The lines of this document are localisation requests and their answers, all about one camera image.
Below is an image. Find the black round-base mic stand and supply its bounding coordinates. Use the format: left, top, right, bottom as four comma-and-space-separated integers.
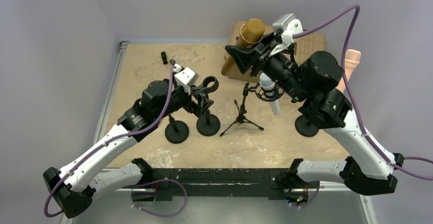
191, 76, 221, 136

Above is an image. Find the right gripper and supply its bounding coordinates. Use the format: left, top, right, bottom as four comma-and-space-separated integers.
227, 30, 309, 102

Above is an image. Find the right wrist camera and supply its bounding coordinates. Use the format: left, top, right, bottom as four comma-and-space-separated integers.
269, 13, 303, 57

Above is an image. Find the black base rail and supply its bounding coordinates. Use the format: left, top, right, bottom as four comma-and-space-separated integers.
135, 168, 319, 201

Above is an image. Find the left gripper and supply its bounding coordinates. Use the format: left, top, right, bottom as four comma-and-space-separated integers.
155, 83, 212, 121

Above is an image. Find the gold microphone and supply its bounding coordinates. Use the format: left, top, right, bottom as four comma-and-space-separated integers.
221, 18, 266, 77

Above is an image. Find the small black cylinder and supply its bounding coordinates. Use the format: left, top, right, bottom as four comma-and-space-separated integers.
161, 52, 168, 65

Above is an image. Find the pink microphone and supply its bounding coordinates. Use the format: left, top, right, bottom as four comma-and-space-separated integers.
336, 49, 362, 93

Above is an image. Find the tan plastic case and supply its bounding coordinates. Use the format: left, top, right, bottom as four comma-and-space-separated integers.
224, 20, 326, 83

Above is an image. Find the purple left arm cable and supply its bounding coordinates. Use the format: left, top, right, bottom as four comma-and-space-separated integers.
43, 65, 177, 218

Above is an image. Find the white microphone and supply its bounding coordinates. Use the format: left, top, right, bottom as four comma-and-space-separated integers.
259, 73, 280, 115

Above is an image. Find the black shock-mount round stand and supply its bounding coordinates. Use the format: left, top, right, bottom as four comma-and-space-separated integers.
295, 115, 319, 137

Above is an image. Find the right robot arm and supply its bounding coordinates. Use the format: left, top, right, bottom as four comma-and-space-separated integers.
225, 41, 404, 196

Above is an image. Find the black tripod shock-mount stand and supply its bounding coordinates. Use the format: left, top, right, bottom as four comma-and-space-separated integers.
219, 80, 285, 137

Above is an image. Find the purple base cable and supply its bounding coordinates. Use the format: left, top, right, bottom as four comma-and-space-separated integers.
130, 177, 189, 218

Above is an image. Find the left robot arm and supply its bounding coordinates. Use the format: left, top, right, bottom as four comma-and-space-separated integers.
43, 76, 219, 218

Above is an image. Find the black clip mic stand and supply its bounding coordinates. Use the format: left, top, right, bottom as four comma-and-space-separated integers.
164, 114, 189, 144

